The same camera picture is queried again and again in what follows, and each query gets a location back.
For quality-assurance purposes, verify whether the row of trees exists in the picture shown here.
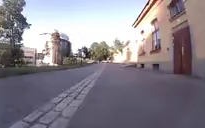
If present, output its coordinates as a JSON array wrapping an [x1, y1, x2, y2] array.
[[77, 38, 126, 63]]

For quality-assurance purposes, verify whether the pale yellow building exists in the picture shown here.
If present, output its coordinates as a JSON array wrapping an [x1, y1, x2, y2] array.
[[112, 39, 139, 64]]

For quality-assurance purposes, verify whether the white building with dark tower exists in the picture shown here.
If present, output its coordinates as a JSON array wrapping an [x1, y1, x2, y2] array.
[[39, 29, 73, 66]]

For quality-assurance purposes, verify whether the grey asphalt pavement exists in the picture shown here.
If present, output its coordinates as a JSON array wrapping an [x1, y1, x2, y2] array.
[[68, 63, 205, 128]]

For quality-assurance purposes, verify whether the grey cobblestone strip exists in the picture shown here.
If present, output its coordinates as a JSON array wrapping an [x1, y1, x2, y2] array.
[[8, 64, 106, 128]]

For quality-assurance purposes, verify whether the yellow building with dark windows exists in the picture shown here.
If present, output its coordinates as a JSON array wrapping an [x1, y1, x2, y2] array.
[[132, 0, 205, 81]]

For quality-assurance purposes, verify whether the low pale building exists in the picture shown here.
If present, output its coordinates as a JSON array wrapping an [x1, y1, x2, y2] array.
[[21, 46, 38, 66]]

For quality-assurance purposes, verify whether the grass verge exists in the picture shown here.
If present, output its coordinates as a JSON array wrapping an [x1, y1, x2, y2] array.
[[0, 63, 91, 80]]

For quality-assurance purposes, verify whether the grey asphalt road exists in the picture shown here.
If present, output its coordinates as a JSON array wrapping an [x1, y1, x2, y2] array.
[[0, 63, 103, 128]]

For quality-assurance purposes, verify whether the tall tree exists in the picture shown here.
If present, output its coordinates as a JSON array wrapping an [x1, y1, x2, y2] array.
[[0, 0, 32, 68]]

